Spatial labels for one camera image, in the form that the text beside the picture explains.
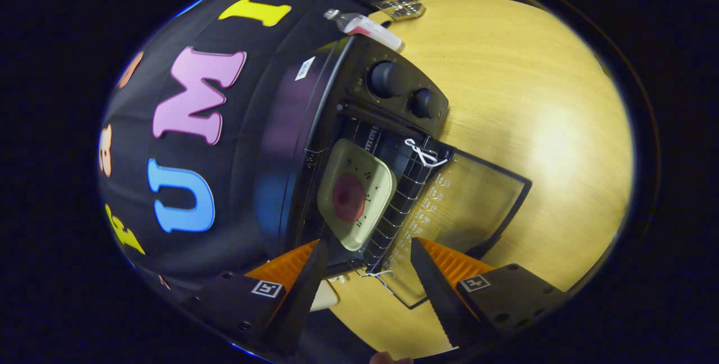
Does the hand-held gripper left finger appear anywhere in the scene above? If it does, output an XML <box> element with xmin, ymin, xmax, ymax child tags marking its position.
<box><xmin>185</xmin><ymin>239</ymin><xmax>329</xmax><ymax>356</ymax></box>

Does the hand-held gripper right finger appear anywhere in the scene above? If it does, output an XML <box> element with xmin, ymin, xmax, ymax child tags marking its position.
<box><xmin>410</xmin><ymin>236</ymin><xmax>571</xmax><ymax>349</ymax></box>

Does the cream square food plate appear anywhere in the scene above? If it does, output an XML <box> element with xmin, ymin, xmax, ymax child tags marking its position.
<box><xmin>316</xmin><ymin>138</ymin><xmax>398</xmax><ymax>252</ymax></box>

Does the black toaster oven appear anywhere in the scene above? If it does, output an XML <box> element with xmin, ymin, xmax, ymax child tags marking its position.
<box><xmin>253</xmin><ymin>33</ymin><xmax>533</xmax><ymax>310</ymax></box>

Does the white toaster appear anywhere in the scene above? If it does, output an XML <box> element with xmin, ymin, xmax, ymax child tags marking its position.
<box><xmin>308</xmin><ymin>280</ymin><xmax>341</xmax><ymax>313</ymax></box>

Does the clear bottle with pink label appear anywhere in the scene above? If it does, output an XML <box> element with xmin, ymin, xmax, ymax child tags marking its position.
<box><xmin>324</xmin><ymin>8</ymin><xmax>405</xmax><ymax>53</ymax></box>

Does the white string tie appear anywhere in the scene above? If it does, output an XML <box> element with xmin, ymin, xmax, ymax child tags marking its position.
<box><xmin>404</xmin><ymin>138</ymin><xmax>450</xmax><ymax>169</ymax></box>
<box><xmin>359</xmin><ymin>269</ymin><xmax>397</xmax><ymax>297</ymax></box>

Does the wire mesh basket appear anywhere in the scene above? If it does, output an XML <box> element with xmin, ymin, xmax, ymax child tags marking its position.
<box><xmin>371</xmin><ymin>0</ymin><xmax>426</xmax><ymax>21</ymax></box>

